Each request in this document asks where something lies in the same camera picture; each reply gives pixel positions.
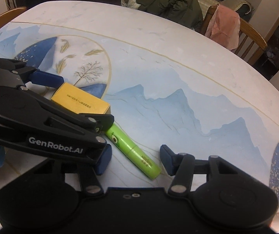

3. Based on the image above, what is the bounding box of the green tube keychain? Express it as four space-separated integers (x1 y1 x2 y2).
105 124 161 180

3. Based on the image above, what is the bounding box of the yellow rectangular box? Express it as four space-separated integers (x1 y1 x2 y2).
51 82 111 115

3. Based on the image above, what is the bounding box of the olive green jacket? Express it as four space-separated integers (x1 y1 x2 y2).
136 0 203 30

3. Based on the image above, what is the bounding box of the pink cloth on chair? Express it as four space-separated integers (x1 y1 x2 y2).
205 5 240 51

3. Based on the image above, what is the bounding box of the wooden chair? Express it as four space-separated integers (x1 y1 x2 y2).
200 5 268 60

